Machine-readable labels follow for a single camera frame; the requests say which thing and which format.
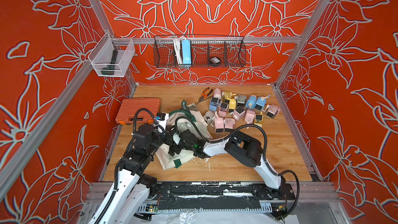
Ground yellow black square sharpener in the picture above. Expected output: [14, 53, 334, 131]
[254, 114, 263, 127]

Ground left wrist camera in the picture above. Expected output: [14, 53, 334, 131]
[156, 112, 170, 128]

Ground black wire wall basket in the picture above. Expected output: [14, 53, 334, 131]
[153, 35, 247, 68]

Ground orange handled pliers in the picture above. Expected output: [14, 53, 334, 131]
[198, 87, 213, 103]

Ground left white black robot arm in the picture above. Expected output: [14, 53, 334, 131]
[89, 124, 173, 224]

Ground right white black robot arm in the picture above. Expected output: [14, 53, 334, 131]
[169, 130, 286, 193]

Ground blue grey square sharpener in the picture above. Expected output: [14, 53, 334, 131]
[209, 97, 220, 112]

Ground yellow tall pencil sharpener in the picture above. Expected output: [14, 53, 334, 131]
[229, 99, 237, 112]

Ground pink square pencil sharpener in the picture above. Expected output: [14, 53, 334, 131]
[214, 117, 224, 133]

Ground dark green flashlight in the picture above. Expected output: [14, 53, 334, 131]
[101, 49, 118, 75]

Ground blue crank pencil sharpener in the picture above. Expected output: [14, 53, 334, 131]
[254, 94, 271, 111]

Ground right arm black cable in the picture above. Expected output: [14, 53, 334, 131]
[174, 116, 301, 219]

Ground orange plastic tool case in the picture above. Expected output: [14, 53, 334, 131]
[115, 97, 162, 125]

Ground grey clear pencil sharpener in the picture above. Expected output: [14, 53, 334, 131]
[235, 95, 247, 107]

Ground small black device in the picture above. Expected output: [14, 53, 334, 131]
[209, 57, 221, 66]

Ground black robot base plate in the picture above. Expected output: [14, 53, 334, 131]
[130, 181, 296, 211]

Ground white coiled cable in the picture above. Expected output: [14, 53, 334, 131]
[173, 37, 183, 65]

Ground pink cube sharpener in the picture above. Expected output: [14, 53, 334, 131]
[232, 106, 246, 121]

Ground clear acrylic wall bin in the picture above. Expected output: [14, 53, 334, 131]
[88, 33, 136, 78]

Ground light blue box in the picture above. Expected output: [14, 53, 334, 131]
[181, 39, 192, 66]

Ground cream tote bag green handles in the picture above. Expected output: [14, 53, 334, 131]
[156, 103, 212, 171]

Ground grey white pencil sharpener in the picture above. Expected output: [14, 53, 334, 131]
[203, 110, 216, 124]

